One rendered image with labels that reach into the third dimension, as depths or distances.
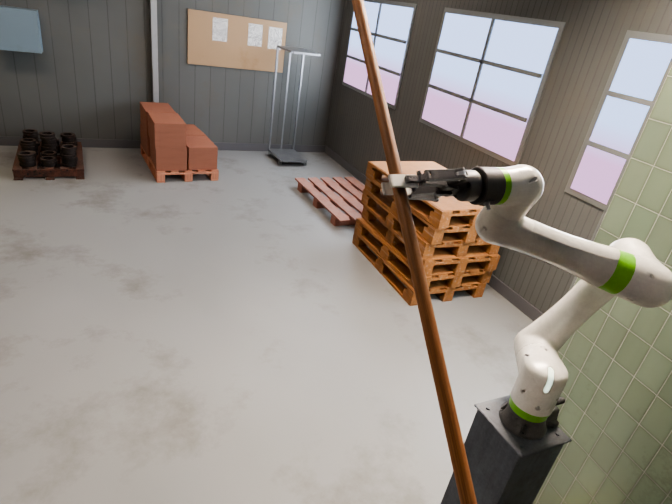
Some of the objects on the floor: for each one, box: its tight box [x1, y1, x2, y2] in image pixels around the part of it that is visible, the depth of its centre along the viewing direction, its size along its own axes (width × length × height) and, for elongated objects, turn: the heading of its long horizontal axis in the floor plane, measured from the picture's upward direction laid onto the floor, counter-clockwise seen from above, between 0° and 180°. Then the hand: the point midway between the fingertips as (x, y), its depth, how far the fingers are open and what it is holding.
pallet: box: [295, 177, 365, 226], centre depth 623 cm, size 143×96×13 cm
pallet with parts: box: [12, 129, 85, 180], centre depth 590 cm, size 76×113×39 cm
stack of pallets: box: [352, 161, 501, 306], centre depth 474 cm, size 132×90×96 cm
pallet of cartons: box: [140, 102, 219, 183], centre depth 643 cm, size 88×124×74 cm
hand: (399, 184), depth 107 cm, fingers closed on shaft, 3 cm apart
